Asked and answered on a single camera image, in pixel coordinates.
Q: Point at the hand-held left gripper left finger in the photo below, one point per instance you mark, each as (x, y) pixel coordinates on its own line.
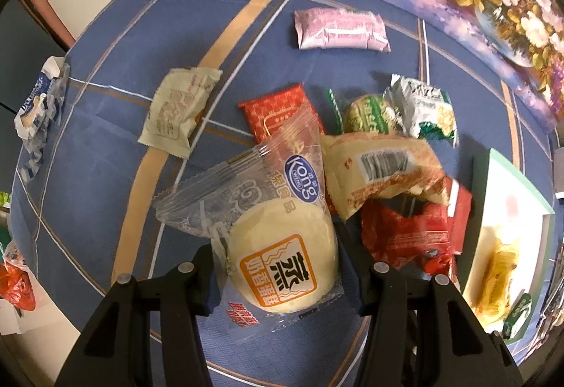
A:
(200, 281)

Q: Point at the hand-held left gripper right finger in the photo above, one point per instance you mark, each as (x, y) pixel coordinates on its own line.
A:
(357, 276)

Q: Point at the clear packet with yellow cake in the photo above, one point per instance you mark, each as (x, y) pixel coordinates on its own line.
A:
(282, 254)

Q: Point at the green round cookie packet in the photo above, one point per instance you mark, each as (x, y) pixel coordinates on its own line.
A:
(365, 116)

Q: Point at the white box with green rim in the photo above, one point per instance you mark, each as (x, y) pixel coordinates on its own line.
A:
(506, 202)

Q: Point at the red crumpled snack packet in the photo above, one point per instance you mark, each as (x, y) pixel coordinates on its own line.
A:
(401, 237)

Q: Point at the yellow snack packet with barcode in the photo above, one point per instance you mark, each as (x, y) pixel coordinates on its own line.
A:
(374, 175)

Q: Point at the red glossy snack packet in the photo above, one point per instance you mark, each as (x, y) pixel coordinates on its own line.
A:
(458, 210)

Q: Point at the yellow crinkled snack packet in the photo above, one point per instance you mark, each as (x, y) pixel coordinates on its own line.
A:
(498, 281)

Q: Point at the small green snack packet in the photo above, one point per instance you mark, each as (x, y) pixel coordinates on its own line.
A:
(517, 316)

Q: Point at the beige snack packet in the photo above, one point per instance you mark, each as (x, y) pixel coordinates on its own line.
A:
(174, 113)

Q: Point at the white and green snack packet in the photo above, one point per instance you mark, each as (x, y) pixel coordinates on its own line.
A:
(423, 109)

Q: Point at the orange foil packet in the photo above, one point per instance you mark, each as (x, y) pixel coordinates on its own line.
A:
(17, 285)

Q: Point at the orange-red snack packet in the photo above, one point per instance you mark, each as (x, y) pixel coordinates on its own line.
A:
(273, 109)

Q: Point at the blue and white crumpled wrapper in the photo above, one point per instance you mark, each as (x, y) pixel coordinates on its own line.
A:
(37, 104)

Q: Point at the pink snack packet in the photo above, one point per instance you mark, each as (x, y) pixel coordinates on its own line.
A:
(339, 30)

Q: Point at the blue plaid tablecloth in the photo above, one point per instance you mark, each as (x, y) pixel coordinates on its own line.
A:
(132, 38)

